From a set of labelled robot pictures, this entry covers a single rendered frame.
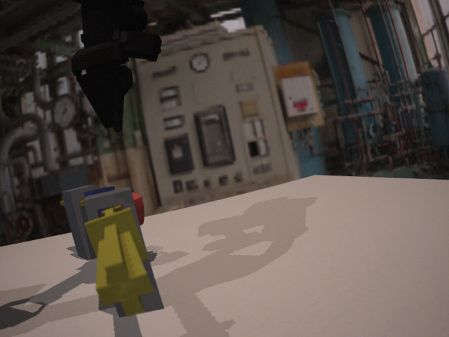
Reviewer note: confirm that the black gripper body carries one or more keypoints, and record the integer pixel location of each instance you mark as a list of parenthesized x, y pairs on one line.
[(100, 52)]

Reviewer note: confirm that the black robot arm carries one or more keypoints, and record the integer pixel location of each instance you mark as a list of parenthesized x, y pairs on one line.
[(128, 35)]

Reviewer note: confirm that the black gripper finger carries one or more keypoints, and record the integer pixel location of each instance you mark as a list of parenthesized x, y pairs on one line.
[(98, 87), (119, 93)]

